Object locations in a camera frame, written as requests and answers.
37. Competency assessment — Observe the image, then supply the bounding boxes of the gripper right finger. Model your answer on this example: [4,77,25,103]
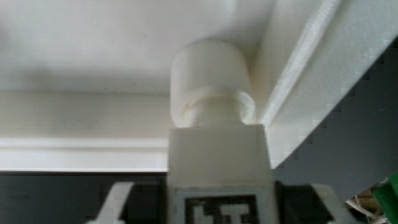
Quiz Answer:
[313,184,361,224]

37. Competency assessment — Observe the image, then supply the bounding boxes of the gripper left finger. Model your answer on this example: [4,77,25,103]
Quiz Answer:
[84,182,136,224]

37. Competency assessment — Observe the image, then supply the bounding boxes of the white leg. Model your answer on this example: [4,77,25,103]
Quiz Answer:
[168,40,280,224]

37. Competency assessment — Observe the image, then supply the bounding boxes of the white square tabletop tray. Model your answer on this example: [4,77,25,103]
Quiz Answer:
[0,0,398,172]

